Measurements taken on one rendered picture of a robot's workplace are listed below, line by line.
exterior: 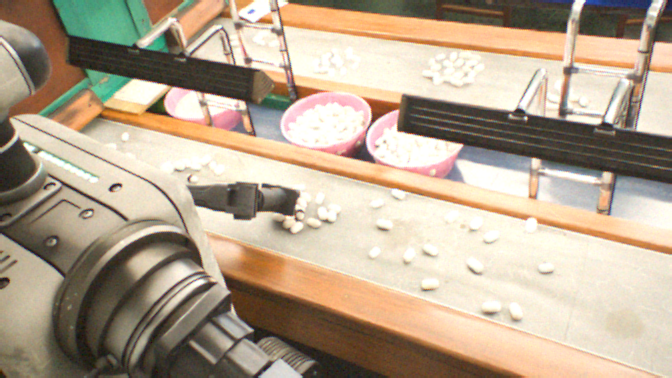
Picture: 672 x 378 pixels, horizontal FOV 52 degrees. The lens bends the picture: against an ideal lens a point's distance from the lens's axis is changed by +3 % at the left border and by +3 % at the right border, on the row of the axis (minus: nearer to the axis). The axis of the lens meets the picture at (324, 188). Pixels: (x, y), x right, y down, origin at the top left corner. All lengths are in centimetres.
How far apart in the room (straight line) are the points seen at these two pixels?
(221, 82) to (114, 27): 77
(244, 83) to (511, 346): 81
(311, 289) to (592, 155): 64
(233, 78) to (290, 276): 48
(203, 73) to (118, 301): 106
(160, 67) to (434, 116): 72
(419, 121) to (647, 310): 58
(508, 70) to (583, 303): 88
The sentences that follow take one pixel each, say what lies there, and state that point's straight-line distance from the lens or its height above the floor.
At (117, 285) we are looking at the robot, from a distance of 66.
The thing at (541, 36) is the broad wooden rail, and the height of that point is 76.
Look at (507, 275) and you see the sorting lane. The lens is 152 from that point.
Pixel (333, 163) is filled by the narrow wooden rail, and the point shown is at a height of 76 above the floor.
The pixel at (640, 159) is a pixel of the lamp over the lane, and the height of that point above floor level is 108.
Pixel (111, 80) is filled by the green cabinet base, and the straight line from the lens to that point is 232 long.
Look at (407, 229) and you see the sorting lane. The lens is 162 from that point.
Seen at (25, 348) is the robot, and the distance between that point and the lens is 70.
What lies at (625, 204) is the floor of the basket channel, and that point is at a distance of 180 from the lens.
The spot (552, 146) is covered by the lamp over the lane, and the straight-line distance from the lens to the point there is 132.
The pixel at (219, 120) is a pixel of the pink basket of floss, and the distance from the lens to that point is 211.
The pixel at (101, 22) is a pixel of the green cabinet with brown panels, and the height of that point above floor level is 99.
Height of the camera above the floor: 189
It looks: 41 degrees down
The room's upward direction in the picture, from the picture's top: 11 degrees counter-clockwise
